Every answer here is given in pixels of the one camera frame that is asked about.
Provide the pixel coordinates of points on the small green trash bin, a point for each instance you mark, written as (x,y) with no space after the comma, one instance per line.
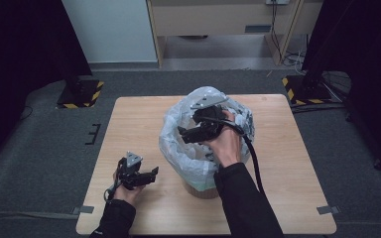
(201,192)

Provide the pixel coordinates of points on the translucent white plastic trash bag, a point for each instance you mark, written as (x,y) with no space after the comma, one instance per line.
(178,155)

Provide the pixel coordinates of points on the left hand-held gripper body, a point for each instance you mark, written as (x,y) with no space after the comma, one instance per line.
(130,172)

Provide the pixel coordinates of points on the striped black stand base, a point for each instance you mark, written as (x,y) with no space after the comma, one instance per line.
(79,94)
(306,92)

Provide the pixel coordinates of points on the grey tape piece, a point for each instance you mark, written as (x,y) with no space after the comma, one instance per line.
(83,209)
(328,209)

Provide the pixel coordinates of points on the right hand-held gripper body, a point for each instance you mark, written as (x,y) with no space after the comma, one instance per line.
(210,114)

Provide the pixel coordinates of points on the person's right hand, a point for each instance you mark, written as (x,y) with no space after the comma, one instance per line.
(226,145)

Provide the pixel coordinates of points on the white cabinet panel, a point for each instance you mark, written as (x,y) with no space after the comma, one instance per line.
(109,29)

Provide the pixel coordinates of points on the person's left hand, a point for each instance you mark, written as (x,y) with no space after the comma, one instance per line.
(129,195)

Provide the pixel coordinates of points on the light wooden desk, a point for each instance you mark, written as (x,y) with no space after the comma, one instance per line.
(211,18)

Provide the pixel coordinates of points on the black curtain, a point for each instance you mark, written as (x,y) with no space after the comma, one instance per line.
(20,66)
(367,66)

